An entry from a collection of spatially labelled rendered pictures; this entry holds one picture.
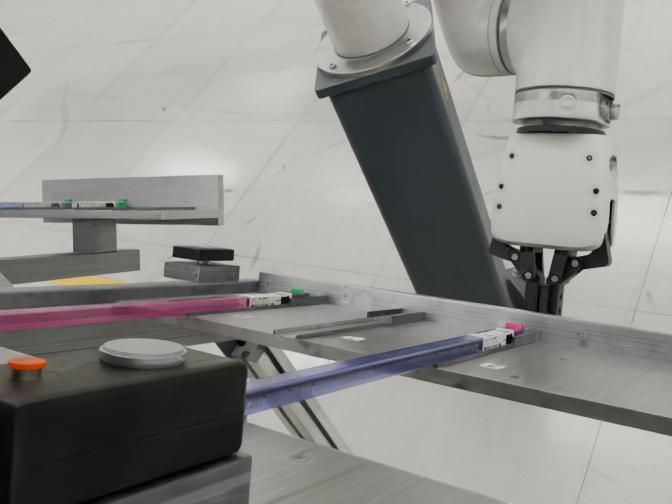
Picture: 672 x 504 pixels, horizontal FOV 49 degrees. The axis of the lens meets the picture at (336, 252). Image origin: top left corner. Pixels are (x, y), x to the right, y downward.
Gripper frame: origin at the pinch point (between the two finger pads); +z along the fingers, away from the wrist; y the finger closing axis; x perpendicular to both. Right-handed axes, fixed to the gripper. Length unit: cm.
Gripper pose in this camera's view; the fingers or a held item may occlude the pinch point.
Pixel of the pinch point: (543, 305)
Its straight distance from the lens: 68.0
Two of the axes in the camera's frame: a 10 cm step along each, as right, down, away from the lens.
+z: -0.8, 10.0, 0.5
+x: -5.7, -0.1, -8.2
